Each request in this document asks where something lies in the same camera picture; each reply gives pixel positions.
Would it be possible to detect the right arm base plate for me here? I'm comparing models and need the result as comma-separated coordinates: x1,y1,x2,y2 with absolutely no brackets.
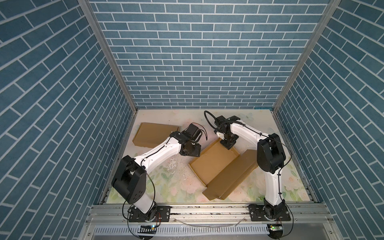
248,203,291,222

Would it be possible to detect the cardboard stack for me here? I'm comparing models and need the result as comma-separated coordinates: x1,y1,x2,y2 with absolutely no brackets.
189,140,258,201

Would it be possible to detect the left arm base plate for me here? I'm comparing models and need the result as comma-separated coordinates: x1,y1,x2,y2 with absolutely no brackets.
128,205,171,223

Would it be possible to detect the brown cardboard box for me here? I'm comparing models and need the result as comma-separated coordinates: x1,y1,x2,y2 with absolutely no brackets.
133,123,179,149

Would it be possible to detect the aluminium front rail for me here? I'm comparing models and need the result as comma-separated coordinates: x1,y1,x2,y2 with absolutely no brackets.
80,202,342,240

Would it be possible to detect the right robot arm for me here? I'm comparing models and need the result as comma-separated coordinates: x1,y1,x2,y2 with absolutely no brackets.
213,116,286,221

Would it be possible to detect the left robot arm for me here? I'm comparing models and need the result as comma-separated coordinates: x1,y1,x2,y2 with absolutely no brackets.
112,124,207,222

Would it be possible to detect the white slotted cable duct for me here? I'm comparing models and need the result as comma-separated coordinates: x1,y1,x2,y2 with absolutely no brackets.
94,224,269,237

